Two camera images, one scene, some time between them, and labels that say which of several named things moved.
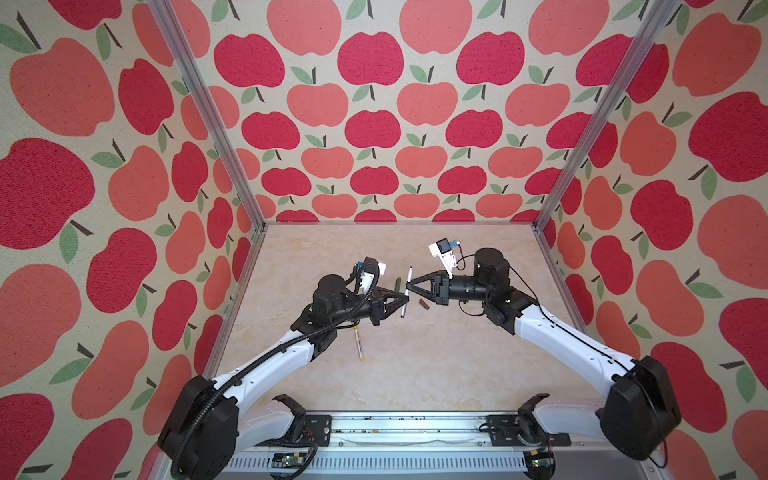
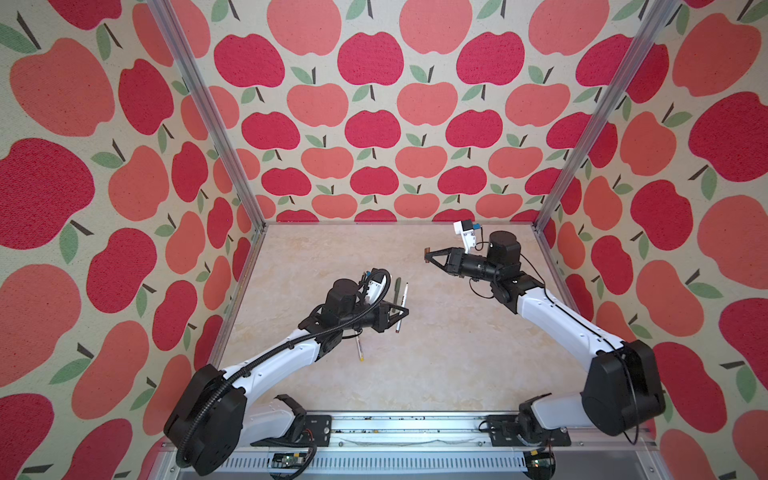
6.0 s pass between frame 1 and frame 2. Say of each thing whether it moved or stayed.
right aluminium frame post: stayed
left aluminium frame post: stayed
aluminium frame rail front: stayed
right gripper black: moved
